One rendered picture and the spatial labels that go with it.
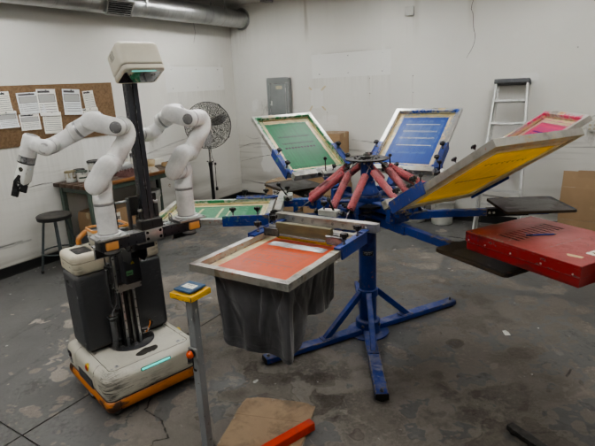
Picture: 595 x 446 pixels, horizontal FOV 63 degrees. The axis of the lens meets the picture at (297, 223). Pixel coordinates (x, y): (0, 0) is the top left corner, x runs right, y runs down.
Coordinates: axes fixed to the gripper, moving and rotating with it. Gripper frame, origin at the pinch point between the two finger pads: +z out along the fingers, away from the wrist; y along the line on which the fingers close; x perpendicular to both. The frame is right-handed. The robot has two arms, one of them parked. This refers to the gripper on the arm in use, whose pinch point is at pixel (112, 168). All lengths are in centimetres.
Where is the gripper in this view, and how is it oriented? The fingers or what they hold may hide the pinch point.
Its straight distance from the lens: 292.0
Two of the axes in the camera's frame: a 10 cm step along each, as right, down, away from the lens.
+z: -4.6, 8.3, 3.0
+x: -6.6, -1.0, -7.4
